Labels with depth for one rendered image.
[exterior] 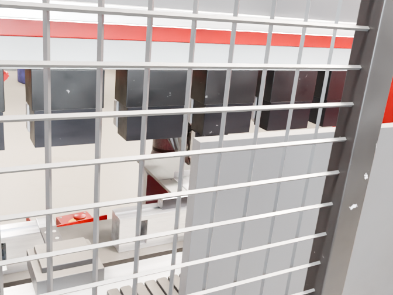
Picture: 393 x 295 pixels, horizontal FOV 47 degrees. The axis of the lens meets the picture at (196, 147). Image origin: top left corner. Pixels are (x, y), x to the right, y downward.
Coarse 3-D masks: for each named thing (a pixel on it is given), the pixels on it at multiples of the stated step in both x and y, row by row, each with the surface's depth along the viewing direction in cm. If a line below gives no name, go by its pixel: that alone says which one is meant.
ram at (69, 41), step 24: (0, 24) 84; (24, 24) 86; (72, 24) 90; (96, 24) 92; (0, 48) 86; (24, 48) 87; (72, 48) 92; (96, 48) 94; (120, 48) 96; (144, 48) 99; (168, 48) 102; (216, 48) 107; (240, 48) 110; (264, 48) 114; (288, 48) 117; (312, 48) 121; (336, 48) 125
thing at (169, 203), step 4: (184, 196) 120; (160, 200) 119; (164, 200) 118; (168, 200) 118; (172, 200) 119; (176, 200) 119; (184, 200) 121; (160, 204) 119; (164, 204) 118; (168, 204) 119; (172, 204) 119; (184, 204) 121; (164, 208) 119; (168, 208) 119
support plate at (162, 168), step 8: (152, 160) 143; (160, 160) 144; (168, 160) 144; (176, 160) 145; (144, 168) 138; (152, 168) 137; (160, 168) 138; (168, 168) 138; (176, 168) 139; (184, 168) 139; (152, 176) 133; (160, 176) 132; (168, 176) 132; (160, 184) 128; (168, 184) 127; (176, 184) 127; (168, 192) 124
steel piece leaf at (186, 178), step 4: (176, 172) 131; (184, 172) 132; (188, 172) 133; (176, 176) 131; (184, 176) 132; (188, 176) 133; (176, 180) 130; (184, 180) 130; (188, 180) 130; (184, 184) 127; (188, 184) 127
